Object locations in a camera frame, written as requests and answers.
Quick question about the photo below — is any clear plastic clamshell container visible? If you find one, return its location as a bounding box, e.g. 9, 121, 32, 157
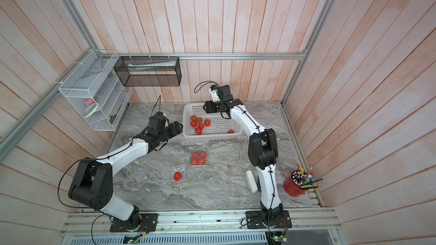
190, 150, 207, 166

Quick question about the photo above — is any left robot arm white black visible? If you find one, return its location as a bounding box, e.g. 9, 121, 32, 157
68, 112, 183, 227

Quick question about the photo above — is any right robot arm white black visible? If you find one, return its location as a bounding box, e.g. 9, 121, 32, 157
203, 84, 284, 223

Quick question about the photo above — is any white perforated plastic basket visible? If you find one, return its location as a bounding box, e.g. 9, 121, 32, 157
182, 103, 243, 140

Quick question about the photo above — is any roll of tape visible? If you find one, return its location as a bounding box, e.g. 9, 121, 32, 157
84, 102, 99, 119

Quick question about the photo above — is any pink note pad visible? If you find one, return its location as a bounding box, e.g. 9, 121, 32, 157
85, 98, 95, 107

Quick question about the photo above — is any red pen cup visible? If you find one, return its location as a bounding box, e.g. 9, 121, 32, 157
283, 171, 305, 197

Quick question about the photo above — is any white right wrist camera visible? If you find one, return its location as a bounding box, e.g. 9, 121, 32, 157
209, 86, 220, 103

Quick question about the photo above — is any black mesh wall basket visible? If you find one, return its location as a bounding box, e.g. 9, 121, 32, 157
114, 56, 182, 87

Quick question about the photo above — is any white wire wall shelf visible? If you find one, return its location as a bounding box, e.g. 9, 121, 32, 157
59, 49, 132, 132

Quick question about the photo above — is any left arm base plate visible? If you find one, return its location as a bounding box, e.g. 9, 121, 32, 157
110, 213, 159, 233

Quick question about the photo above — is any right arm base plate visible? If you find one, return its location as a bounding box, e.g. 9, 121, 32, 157
245, 211, 292, 230

